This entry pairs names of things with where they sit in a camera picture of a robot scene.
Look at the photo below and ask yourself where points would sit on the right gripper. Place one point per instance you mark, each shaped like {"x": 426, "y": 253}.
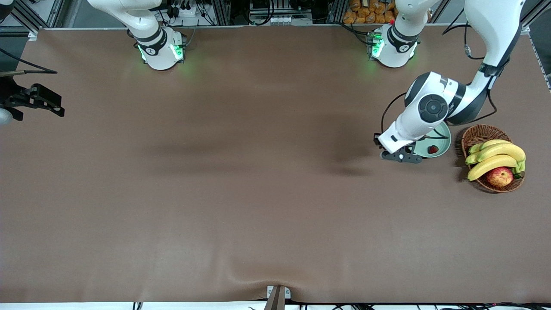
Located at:
{"x": 9, "y": 95}

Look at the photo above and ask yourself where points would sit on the orange packaged snack pile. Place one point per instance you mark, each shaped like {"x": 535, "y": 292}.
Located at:
{"x": 366, "y": 10}

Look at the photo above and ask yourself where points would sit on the pale green round plate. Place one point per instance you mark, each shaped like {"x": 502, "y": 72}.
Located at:
{"x": 441, "y": 144}

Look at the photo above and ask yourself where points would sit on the aluminium frame post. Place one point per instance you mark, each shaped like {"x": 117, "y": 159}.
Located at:
{"x": 221, "y": 10}
{"x": 335, "y": 10}

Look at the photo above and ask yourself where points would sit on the metal table edge bracket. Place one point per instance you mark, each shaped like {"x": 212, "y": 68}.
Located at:
{"x": 277, "y": 297}

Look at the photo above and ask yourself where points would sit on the brown table cover sheet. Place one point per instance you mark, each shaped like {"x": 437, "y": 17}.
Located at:
{"x": 275, "y": 241}

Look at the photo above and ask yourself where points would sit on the small greenish yellow banana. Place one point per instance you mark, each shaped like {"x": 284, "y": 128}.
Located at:
{"x": 495, "y": 143}

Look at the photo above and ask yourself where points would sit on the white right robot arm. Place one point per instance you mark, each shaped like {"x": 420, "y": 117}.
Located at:
{"x": 159, "y": 51}

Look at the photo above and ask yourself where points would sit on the brown wicker basket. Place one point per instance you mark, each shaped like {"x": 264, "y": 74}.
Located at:
{"x": 482, "y": 134}

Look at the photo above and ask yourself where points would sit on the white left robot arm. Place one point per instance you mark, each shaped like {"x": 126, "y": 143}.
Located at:
{"x": 495, "y": 21}

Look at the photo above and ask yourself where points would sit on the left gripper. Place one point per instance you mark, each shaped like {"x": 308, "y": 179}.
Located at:
{"x": 376, "y": 140}

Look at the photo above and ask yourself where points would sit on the white power strip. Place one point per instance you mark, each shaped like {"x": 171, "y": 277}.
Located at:
{"x": 185, "y": 10}

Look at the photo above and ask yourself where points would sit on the aluminium frame strut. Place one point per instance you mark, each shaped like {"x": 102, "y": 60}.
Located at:
{"x": 56, "y": 13}
{"x": 536, "y": 13}

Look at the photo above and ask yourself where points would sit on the red strawberry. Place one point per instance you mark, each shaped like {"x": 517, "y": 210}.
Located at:
{"x": 433, "y": 149}

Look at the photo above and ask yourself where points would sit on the red apple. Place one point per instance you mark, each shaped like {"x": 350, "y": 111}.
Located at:
{"x": 499, "y": 176}

